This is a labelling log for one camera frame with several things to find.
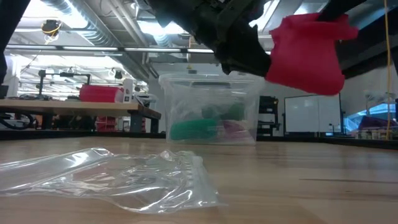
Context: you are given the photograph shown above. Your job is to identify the long ceiling light strip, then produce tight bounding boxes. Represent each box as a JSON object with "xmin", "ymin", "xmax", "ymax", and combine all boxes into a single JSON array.
[{"xmin": 4, "ymin": 44, "xmax": 271, "ymax": 57}]

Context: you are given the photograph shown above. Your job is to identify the white box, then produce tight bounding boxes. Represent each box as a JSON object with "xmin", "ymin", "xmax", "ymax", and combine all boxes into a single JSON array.
[{"xmin": 123, "ymin": 78, "xmax": 134, "ymax": 103}]

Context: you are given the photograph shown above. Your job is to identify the clear zip bag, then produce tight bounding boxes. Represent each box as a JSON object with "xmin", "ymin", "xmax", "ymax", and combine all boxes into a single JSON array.
[{"xmin": 0, "ymin": 147, "xmax": 224, "ymax": 215}]

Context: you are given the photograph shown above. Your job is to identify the red storage bin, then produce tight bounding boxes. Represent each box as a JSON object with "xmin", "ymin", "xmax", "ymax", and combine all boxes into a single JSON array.
[{"xmin": 79, "ymin": 84, "xmax": 124, "ymax": 103}]

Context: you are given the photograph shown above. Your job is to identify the black equipment stand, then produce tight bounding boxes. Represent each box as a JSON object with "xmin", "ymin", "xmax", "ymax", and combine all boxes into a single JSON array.
[{"xmin": 37, "ymin": 68, "xmax": 91, "ymax": 97}]

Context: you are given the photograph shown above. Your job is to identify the black ceiling cable reel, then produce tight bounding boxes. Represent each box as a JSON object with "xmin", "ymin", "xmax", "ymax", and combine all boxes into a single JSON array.
[{"xmin": 41, "ymin": 19, "xmax": 62, "ymax": 35}]

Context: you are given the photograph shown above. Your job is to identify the maroon bandage roll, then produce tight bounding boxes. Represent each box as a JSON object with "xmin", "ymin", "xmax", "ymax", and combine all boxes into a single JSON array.
[{"xmin": 221, "ymin": 119, "xmax": 253, "ymax": 141}]

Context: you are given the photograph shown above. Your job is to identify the silver ventilation duct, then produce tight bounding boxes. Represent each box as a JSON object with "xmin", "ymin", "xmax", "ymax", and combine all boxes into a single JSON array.
[{"xmin": 40, "ymin": 0, "xmax": 109, "ymax": 47}]

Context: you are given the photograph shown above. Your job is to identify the dark green bandage roll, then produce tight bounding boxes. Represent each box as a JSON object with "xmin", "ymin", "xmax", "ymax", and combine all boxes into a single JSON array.
[{"xmin": 201, "ymin": 102, "xmax": 247, "ymax": 123}]

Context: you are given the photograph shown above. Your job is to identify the wooden workbench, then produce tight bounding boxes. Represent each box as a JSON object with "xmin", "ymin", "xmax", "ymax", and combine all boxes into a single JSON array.
[{"xmin": 0, "ymin": 98, "xmax": 162, "ymax": 134}]

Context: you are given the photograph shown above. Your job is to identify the red elastic bandage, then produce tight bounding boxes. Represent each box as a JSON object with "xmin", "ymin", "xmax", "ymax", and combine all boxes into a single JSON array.
[{"xmin": 265, "ymin": 12, "xmax": 360, "ymax": 96}]

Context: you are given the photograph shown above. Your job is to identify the clear plastic lidded container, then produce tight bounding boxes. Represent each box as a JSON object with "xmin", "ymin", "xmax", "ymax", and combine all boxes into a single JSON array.
[{"xmin": 158, "ymin": 73, "xmax": 266, "ymax": 146}]

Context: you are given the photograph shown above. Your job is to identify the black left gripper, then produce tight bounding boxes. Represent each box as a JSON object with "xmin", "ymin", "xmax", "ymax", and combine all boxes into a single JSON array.
[{"xmin": 146, "ymin": 0, "xmax": 272, "ymax": 77}]

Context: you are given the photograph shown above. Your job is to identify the red storage drawers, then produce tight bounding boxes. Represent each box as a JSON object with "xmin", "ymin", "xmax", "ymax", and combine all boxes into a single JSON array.
[{"xmin": 95, "ymin": 116, "xmax": 115, "ymax": 133}]

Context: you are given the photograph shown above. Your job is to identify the whiteboard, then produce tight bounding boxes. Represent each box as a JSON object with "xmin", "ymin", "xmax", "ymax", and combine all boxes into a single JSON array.
[{"xmin": 284, "ymin": 92, "xmax": 343, "ymax": 134}]

